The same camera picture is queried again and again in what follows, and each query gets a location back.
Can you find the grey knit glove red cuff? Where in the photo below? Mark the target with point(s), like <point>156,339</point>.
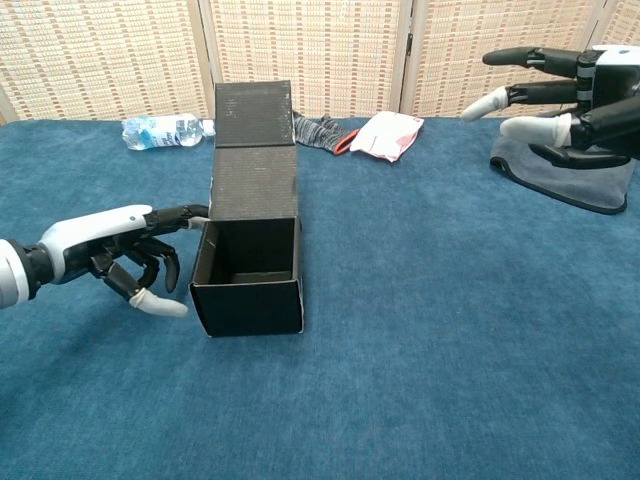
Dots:
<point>320,130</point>

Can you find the blue carpet table cover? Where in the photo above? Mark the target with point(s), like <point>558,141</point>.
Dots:
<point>400,350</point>

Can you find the clear plastic water bottle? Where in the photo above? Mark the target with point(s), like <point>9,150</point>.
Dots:
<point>165,130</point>

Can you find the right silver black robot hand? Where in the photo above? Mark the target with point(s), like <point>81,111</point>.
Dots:
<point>590,95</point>

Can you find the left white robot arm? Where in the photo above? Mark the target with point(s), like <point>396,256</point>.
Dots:
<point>12,280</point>

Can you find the dark grey folded cloth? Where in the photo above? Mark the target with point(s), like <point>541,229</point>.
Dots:
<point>575,185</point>

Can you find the beige woven screen panel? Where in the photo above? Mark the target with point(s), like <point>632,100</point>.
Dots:
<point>500,30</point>
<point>310,50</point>
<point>100,50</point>
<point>620,20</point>

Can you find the black paper box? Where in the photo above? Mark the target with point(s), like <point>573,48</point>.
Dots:
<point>255,200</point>

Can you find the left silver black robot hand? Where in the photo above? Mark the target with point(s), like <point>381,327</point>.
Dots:
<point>95,240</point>

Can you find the white pink wipes pack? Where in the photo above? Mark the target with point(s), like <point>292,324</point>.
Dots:
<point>387,135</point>

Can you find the black screen hinge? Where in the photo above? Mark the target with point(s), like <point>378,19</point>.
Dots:
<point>410,44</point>

